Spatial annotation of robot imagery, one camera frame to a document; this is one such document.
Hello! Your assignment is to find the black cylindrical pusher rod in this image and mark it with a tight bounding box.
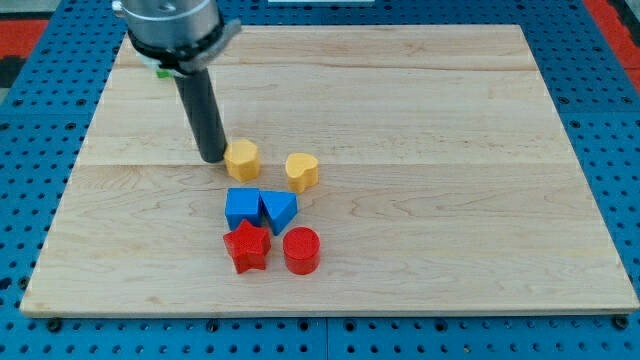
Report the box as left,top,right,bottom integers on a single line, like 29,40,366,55
175,69,227,163

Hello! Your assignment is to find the wooden board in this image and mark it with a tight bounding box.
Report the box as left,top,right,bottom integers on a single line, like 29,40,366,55
20,25,639,318

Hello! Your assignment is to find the green block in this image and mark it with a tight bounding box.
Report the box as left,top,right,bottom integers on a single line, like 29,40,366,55
156,70,173,78

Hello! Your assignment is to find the yellow hexagon block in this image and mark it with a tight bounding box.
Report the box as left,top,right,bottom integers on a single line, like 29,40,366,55
224,139,261,182

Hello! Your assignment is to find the blue cube block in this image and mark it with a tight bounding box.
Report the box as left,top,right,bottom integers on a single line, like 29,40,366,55
225,188,262,231

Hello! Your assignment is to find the yellow heart block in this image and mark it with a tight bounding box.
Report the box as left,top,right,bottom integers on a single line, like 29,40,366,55
285,153,319,194

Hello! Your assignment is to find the blue triangle block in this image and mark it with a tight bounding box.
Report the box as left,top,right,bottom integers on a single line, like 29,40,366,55
260,190,298,235

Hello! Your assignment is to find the red star block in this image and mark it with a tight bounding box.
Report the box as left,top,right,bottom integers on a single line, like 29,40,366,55
223,219,271,274

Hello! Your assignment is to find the red cylinder block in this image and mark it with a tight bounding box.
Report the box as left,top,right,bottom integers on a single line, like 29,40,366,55
283,227,320,275

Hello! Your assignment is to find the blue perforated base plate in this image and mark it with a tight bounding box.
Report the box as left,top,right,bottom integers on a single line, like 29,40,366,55
1,0,639,359

